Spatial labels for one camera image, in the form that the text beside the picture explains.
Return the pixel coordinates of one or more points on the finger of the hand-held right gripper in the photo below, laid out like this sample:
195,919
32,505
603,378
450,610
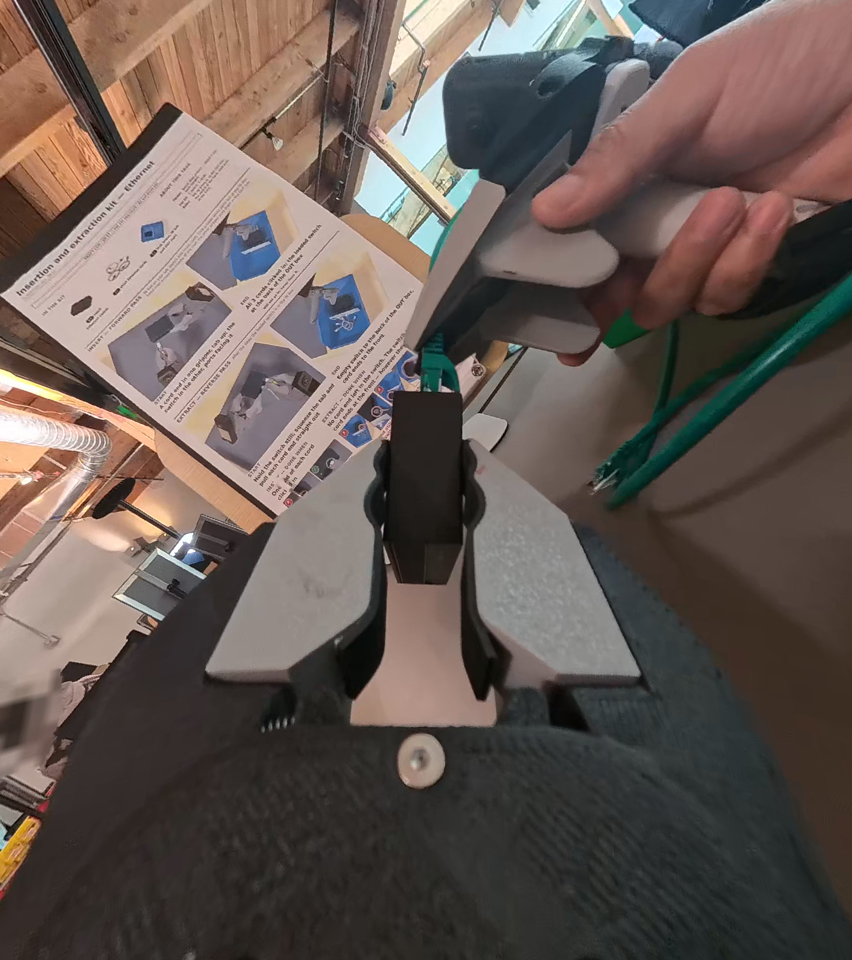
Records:
456,255
538,319

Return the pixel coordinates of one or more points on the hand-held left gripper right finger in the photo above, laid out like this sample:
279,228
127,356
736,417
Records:
546,600

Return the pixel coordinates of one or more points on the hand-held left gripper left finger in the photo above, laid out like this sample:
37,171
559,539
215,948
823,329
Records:
298,592

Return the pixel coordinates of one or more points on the black network switch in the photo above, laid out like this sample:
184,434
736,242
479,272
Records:
426,480

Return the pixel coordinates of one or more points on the person's right hand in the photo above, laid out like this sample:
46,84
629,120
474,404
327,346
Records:
770,112

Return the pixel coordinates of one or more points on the white display stand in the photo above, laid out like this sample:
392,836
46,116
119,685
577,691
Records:
486,433

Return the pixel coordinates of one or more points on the black floor lamp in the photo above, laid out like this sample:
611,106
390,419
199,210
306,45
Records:
115,499

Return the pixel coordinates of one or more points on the person's dark clothing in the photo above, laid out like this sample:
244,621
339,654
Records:
695,19

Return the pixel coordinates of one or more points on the printed instruction sheet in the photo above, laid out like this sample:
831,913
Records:
208,300

